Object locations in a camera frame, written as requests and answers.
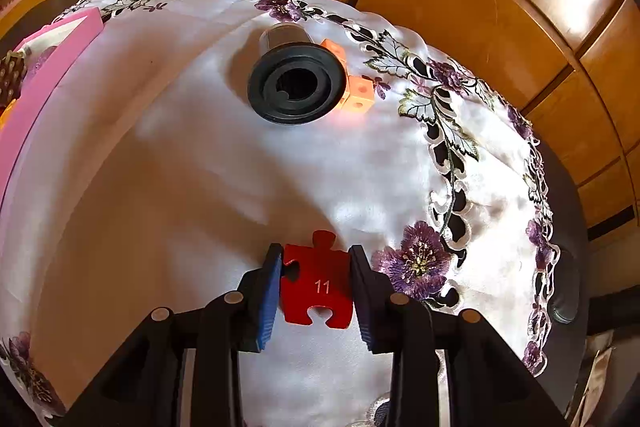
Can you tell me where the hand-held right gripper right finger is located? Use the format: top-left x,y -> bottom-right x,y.
349,245 -> 566,427

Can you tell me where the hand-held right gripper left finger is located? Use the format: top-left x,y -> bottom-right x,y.
65,243 -> 285,427

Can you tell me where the red puzzle piece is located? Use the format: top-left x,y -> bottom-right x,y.
280,230 -> 356,329

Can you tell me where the pink-edged white tray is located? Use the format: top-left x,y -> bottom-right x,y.
0,6 -> 105,208

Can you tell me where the orange toy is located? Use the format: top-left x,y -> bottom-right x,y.
0,99 -> 21,130

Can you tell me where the floral embroidered white tablecloth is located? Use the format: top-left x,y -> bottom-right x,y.
0,0 -> 558,427

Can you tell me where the orange snap cube block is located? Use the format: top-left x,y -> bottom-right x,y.
320,38 -> 375,114

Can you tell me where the black thread spool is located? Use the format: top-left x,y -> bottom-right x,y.
246,25 -> 347,124

